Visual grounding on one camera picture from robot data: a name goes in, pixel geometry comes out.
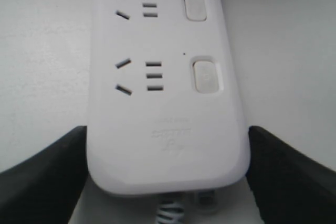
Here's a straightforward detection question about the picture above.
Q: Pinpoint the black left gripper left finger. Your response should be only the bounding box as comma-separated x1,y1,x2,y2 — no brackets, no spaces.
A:
1,126,89,223

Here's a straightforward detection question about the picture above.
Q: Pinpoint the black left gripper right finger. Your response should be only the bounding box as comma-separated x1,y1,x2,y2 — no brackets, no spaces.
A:
246,126,335,223

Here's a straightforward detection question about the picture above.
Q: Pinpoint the white five-outlet power strip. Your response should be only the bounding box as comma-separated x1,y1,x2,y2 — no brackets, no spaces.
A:
86,0,250,196

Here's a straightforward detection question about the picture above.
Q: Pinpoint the grey power cable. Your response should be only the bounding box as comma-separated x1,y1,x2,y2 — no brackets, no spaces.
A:
156,189,221,224

